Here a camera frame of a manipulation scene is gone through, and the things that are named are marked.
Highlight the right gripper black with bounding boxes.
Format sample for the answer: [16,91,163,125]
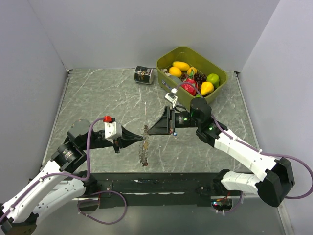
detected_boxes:
[147,105,201,135]

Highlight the round metal key ring disc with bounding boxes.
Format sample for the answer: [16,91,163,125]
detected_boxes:
[139,125,149,167]

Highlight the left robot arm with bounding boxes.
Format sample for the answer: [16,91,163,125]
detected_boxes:
[0,116,144,235]

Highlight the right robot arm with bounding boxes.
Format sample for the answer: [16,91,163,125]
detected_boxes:
[148,97,294,207]

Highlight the red dragon fruit toy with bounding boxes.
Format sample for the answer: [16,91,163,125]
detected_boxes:
[181,79,198,96]

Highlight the black printed paper cup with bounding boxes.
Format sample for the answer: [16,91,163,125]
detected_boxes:
[134,66,154,85]

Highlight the yellow lemon toy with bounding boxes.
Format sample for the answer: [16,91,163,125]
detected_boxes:
[169,67,182,78]

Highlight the yellow pear toy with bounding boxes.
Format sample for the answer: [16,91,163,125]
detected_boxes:
[201,82,215,96]

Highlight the dark grapes toy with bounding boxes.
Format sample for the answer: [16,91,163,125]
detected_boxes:
[180,73,207,88]

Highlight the yellow mango toy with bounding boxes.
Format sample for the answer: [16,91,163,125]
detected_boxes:
[172,61,190,72]

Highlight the orange fruit toy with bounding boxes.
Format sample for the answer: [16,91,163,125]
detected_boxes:
[187,67,197,75]

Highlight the green apple toy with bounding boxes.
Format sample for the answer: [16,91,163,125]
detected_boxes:
[206,73,220,89]

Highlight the green plastic bin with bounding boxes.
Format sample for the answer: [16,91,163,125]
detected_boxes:
[156,47,228,108]

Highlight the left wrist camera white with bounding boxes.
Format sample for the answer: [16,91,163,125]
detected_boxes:
[104,121,122,140]

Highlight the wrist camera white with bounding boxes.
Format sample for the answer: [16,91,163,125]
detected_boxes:
[165,88,178,108]
[104,121,122,140]

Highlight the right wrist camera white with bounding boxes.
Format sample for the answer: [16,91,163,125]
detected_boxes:
[165,88,178,108]

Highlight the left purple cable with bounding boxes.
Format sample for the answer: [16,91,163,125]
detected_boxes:
[0,117,128,225]

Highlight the purple cable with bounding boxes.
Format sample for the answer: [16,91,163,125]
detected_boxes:
[0,117,128,225]
[175,82,313,215]

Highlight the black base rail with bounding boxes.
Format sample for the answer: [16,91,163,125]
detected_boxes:
[67,172,242,209]

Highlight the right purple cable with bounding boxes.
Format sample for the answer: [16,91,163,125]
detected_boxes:
[175,82,313,215]

